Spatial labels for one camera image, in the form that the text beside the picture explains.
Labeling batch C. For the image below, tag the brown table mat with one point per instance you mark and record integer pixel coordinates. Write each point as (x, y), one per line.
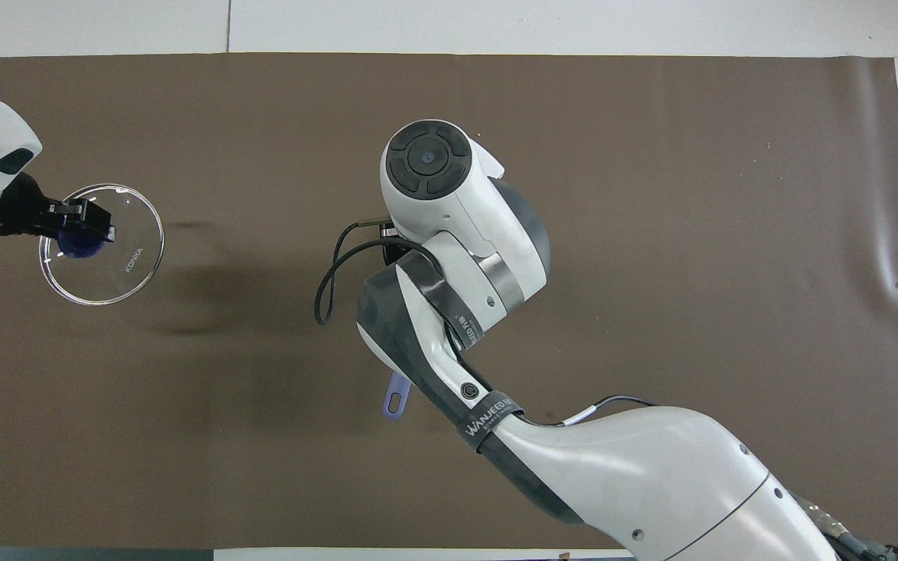
(262, 467)

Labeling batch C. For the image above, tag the glass lid with purple knob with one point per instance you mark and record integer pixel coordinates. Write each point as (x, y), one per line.
(125, 265)

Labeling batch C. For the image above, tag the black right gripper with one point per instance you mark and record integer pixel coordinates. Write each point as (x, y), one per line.
(390, 231)

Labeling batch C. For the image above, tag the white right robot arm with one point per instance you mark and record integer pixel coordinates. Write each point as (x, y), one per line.
(652, 467)

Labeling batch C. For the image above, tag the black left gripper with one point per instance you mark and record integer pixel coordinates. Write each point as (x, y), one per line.
(16, 210)

